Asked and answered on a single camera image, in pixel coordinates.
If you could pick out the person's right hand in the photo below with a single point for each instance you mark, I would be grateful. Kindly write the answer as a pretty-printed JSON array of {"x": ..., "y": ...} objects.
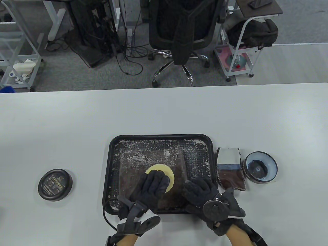
[{"x": 202, "y": 189}]

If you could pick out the person's left hand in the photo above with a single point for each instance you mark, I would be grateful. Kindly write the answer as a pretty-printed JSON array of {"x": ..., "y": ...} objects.
[{"x": 151, "y": 187}]

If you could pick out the black hand controller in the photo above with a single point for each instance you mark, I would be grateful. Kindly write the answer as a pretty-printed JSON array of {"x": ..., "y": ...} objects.
[
  {"x": 215, "y": 210},
  {"x": 138, "y": 220}
]

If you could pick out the brown leather bag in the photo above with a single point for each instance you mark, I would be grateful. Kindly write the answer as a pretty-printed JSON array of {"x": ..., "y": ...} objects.
[{"x": 133, "y": 164}]

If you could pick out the white blue brown cloth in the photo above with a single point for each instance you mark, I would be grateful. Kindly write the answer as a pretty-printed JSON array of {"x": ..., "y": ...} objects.
[{"x": 230, "y": 174}]

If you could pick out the black plastic tray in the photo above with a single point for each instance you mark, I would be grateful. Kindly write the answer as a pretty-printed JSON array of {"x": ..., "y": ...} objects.
[{"x": 112, "y": 166}]

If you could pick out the black leather care cream jar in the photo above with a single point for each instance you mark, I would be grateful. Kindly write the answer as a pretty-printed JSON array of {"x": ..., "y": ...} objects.
[{"x": 260, "y": 167}]

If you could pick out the black round jar lid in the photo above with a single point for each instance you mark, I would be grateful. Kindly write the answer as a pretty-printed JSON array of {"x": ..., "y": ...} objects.
[{"x": 55, "y": 184}]

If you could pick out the person's right forearm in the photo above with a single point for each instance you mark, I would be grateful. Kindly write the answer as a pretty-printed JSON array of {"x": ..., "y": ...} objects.
[{"x": 239, "y": 237}]

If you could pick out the person's left forearm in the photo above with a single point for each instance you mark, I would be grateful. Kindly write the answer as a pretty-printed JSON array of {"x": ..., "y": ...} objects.
[{"x": 129, "y": 241}]

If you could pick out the clear bottle with red cap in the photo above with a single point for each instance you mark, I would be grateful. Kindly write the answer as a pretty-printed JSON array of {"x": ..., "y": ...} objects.
[{"x": 238, "y": 62}]

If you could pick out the pink round plate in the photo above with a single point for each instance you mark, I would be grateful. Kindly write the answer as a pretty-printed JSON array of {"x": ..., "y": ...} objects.
[{"x": 221, "y": 55}]

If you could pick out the white power strip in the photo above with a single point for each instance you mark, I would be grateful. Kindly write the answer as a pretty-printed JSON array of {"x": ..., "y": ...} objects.
[{"x": 130, "y": 34}]

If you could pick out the black office chair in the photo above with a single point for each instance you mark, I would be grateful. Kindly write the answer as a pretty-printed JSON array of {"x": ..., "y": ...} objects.
[{"x": 184, "y": 25}]

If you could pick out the black backpack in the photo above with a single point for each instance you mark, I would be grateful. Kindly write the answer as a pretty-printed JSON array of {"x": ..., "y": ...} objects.
[{"x": 258, "y": 30}]

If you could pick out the black computer tower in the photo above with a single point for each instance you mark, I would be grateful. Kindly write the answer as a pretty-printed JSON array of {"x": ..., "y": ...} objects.
[{"x": 87, "y": 25}]

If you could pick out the blue object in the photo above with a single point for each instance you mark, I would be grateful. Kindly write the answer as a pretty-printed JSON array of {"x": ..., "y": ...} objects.
[{"x": 6, "y": 89}]

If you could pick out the white desk leg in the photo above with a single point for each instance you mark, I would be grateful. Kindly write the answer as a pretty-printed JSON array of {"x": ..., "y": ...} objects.
[
  {"x": 55, "y": 23},
  {"x": 117, "y": 15}
]

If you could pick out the white foam block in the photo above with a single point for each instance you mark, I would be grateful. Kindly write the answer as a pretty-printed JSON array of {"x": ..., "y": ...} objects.
[{"x": 24, "y": 66}]

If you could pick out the white cart with brown top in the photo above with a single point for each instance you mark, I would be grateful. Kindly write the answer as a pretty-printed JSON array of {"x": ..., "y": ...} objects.
[{"x": 258, "y": 11}]

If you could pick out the black phone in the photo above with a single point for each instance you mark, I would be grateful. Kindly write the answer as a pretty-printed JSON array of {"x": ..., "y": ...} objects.
[{"x": 258, "y": 3}]

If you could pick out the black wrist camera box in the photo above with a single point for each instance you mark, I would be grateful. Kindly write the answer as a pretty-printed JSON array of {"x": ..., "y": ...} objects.
[{"x": 110, "y": 241}]

